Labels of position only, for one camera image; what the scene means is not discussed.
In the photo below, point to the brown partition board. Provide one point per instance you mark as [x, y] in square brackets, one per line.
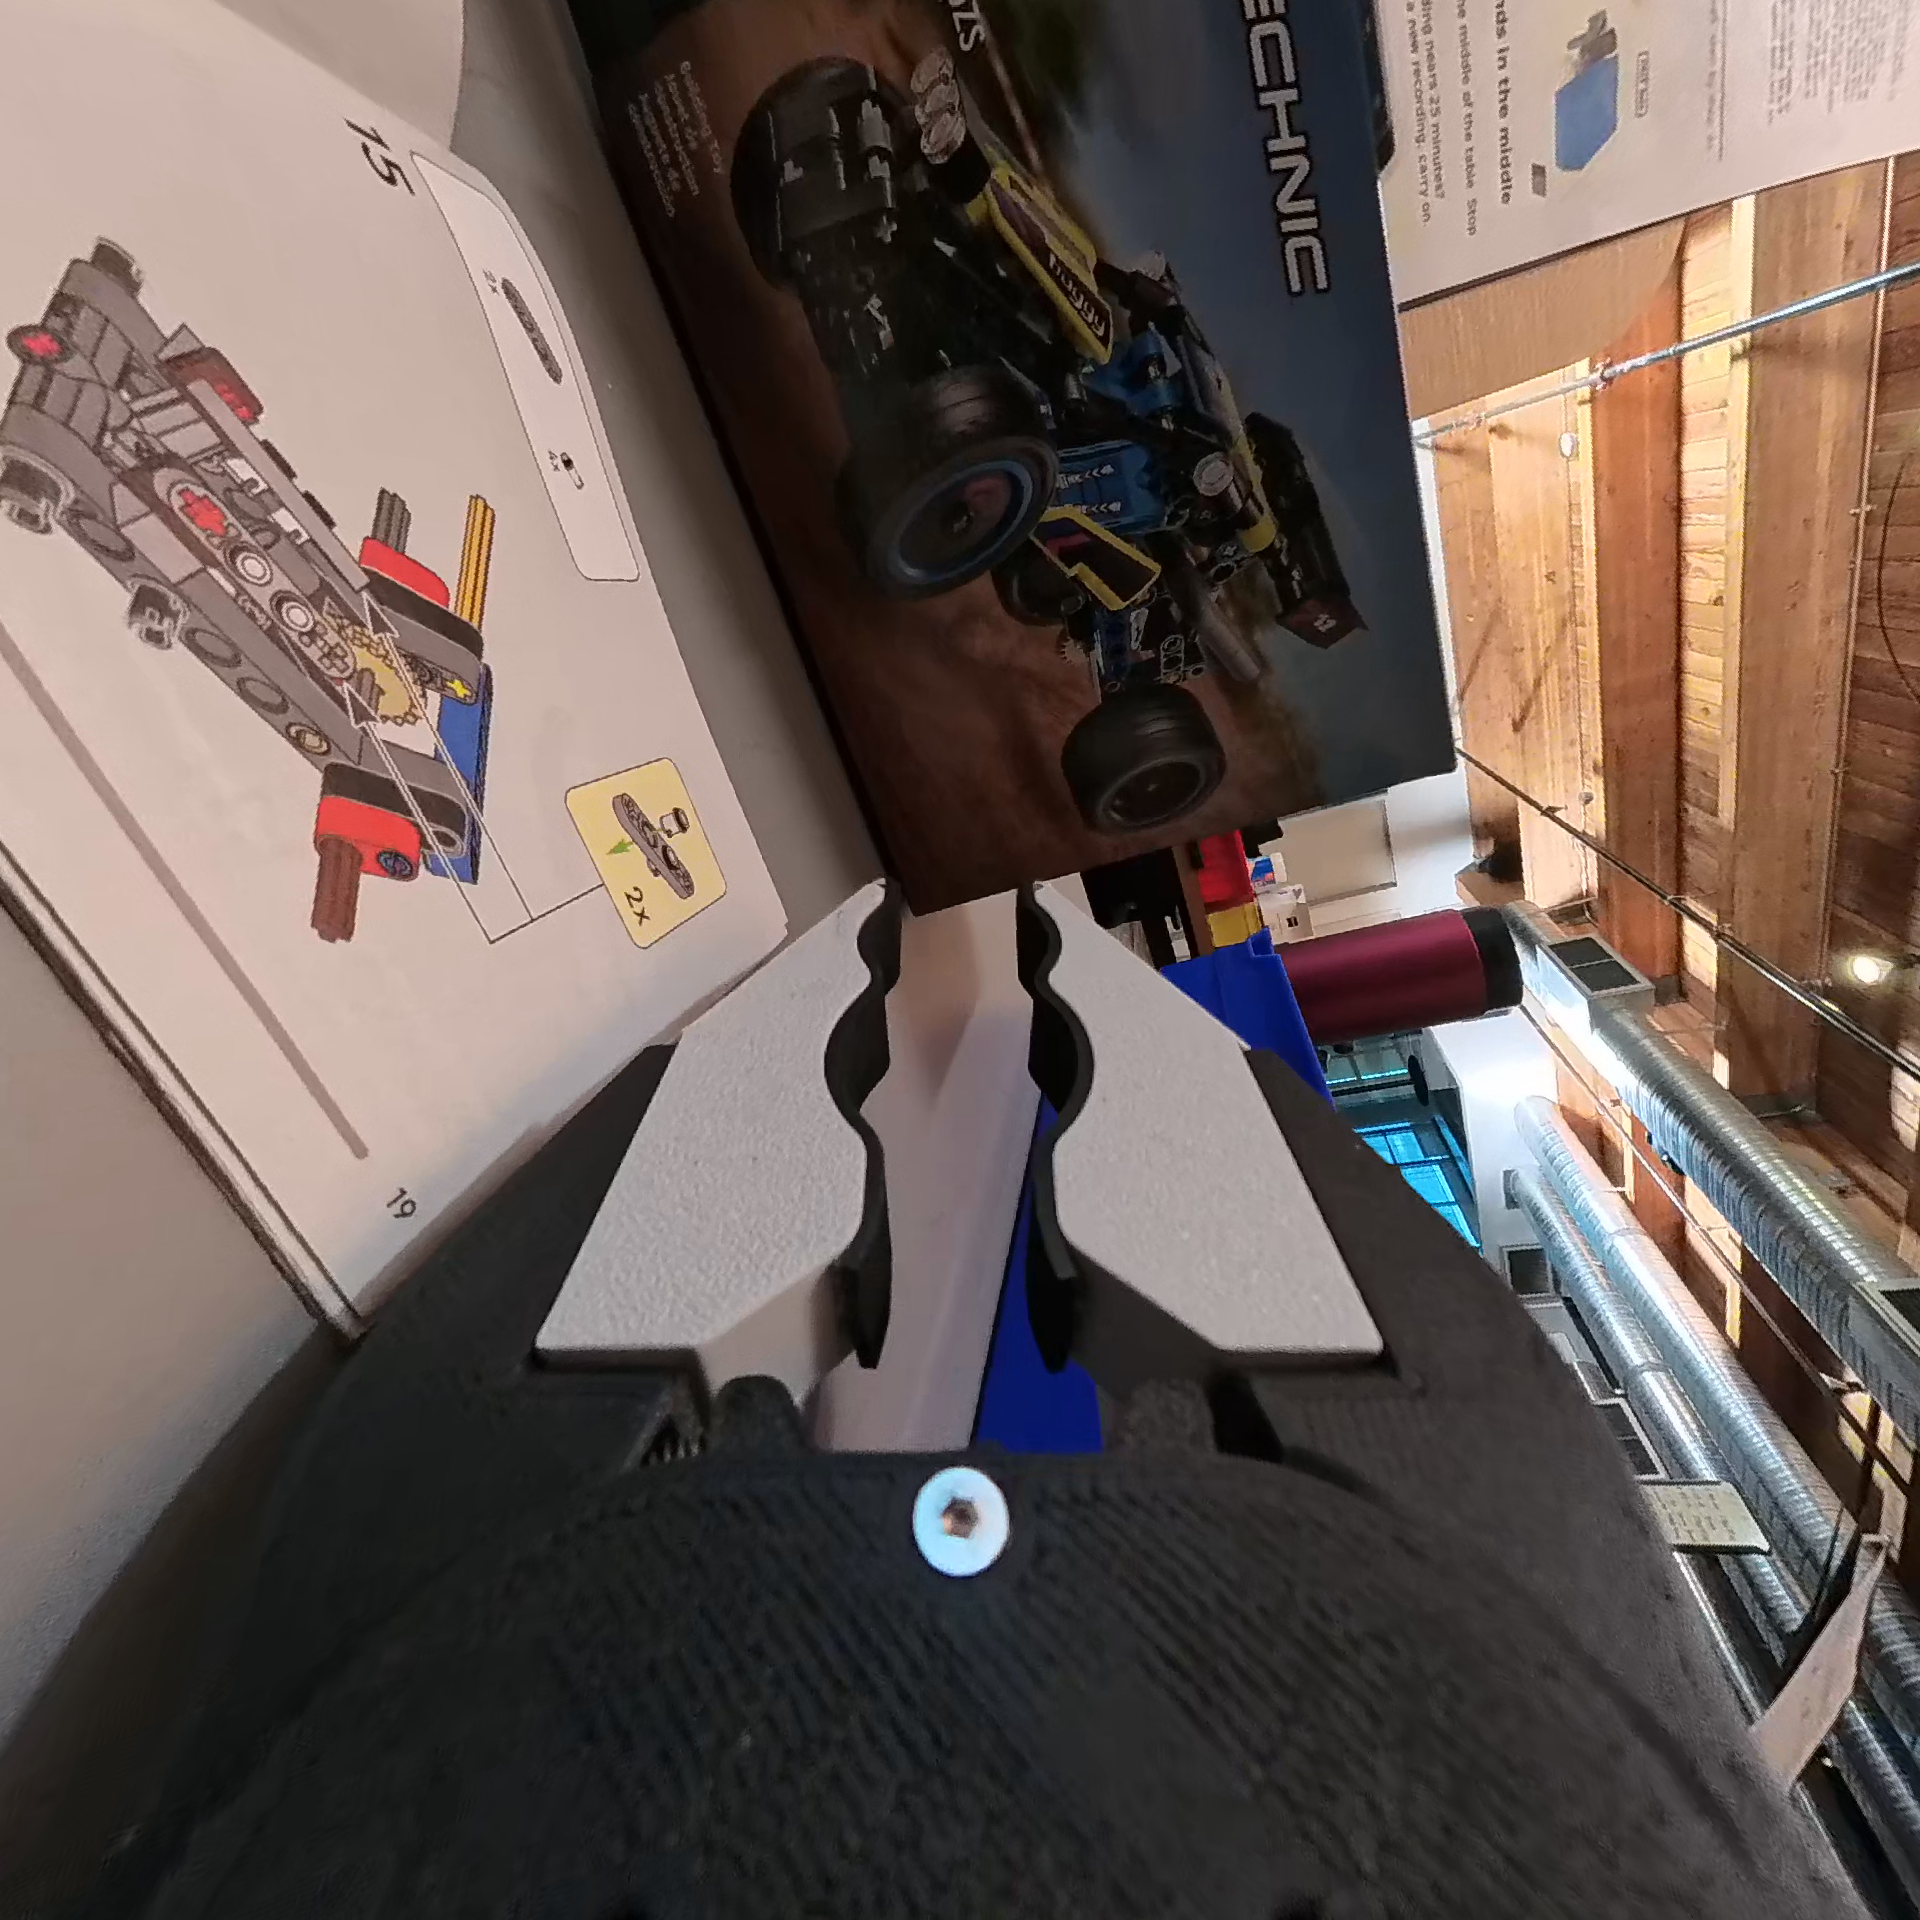
[1500, 353]

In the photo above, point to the open instruction booklet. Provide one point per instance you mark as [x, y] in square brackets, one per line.
[495, 1048]

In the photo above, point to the white desk divider panel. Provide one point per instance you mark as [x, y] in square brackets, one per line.
[1336, 848]

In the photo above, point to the white instruction poster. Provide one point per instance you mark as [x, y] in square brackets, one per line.
[1726, 119]

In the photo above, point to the silver ventilation duct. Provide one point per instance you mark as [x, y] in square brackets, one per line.
[1726, 1110]
[1651, 1351]

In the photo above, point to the red storage bin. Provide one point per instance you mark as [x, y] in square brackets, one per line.
[1221, 865]

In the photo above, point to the lego set box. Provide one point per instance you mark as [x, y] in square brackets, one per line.
[1049, 453]

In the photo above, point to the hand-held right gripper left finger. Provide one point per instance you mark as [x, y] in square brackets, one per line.
[705, 1187]

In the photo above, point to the hanging paper tag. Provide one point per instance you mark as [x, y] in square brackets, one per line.
[1824, 1666]

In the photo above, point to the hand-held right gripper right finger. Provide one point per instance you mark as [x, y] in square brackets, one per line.
[1198, 1187]

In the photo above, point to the blue storage bin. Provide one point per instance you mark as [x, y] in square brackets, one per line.
[1035, 1395]

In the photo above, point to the maroon insulated bottle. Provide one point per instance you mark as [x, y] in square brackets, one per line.
[1395, 974]

